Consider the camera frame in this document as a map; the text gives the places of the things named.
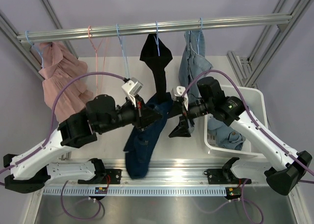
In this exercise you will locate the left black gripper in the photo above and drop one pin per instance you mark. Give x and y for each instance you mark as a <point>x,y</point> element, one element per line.
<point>145,116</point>

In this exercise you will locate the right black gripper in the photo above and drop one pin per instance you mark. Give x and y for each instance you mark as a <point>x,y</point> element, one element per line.
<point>182,129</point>

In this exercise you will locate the light blue denim skirt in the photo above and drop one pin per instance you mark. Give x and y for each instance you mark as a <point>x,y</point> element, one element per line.
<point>225,136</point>

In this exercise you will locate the light blue wire hanger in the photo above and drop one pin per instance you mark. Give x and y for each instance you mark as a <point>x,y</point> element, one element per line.
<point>126,65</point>

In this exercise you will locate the pink wire hanger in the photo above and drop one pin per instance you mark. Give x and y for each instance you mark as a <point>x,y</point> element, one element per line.
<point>99,78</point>

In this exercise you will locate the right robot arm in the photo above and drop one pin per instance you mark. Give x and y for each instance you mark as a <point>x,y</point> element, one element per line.
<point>288,166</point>

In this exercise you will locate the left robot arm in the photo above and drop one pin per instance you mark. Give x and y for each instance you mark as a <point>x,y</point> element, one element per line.
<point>36,168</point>

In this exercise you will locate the blue hanger of pale denim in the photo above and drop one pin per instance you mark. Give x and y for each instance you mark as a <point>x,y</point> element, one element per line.
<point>196,40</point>

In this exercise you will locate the blue hanger of pink dress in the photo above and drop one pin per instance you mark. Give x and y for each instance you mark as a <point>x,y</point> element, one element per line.
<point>40,52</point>

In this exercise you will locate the pale blue denim garment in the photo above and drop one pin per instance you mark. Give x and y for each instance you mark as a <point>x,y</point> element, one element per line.
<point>191,65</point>

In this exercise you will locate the black garment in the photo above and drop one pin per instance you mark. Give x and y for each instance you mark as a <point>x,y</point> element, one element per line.
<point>157,64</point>

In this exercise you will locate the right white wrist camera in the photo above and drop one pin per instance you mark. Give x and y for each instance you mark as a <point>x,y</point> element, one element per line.
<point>178,95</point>

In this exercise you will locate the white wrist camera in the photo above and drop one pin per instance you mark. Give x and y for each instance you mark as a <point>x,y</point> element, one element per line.
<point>131,88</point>
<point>178,95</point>

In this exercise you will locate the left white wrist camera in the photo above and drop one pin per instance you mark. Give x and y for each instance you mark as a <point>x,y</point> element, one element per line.
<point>131,88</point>

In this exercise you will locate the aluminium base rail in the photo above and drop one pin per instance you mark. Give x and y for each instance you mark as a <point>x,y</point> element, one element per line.
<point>190,172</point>

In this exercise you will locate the aluminium frame right post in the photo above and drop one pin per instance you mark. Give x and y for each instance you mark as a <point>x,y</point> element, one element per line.
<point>248,69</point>

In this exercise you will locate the white slotted cable duct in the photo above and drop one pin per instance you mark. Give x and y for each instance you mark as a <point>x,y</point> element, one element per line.
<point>137,191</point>

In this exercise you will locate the aluminium hanging rail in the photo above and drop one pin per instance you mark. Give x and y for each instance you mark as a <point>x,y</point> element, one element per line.
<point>146,28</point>

